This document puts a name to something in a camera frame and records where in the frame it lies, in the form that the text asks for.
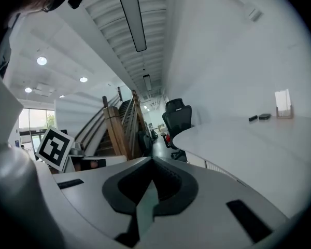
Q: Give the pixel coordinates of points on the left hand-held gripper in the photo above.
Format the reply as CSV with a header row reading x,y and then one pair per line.
x,y
53,149

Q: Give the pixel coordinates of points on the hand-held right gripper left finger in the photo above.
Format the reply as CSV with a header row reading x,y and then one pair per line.
x,y
111,191

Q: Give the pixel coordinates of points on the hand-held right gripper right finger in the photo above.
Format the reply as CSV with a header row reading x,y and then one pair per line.
x,y
186,191

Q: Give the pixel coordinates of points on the large glass window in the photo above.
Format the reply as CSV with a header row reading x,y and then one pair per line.
x,y
36,121

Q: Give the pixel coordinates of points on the wooden staircase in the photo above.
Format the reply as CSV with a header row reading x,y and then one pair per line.
x,y
114,128

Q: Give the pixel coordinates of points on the round ceiling downlight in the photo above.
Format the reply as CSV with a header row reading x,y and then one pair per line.
x,y
83,79
41,60
28,89

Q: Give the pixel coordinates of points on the black office chair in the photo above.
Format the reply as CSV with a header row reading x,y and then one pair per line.
x,y
177,118

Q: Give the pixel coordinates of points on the small black bar device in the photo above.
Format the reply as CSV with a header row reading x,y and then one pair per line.
x,y
253,118

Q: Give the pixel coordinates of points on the flat black box device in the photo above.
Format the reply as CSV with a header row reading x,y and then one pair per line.
x,y
264,116

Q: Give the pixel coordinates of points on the short black-framed ceiling lamp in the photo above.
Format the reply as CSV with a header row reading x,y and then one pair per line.
x,y
147,82

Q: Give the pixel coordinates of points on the clear leaflet holder wooden base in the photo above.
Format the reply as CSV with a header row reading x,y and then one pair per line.
x,y
283,105

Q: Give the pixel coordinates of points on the long black-framed ceiling lamp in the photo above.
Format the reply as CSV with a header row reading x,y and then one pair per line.
x,y
133,17

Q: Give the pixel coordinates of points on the white wall-mounted box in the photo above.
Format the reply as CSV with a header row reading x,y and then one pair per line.
x,y
253,12

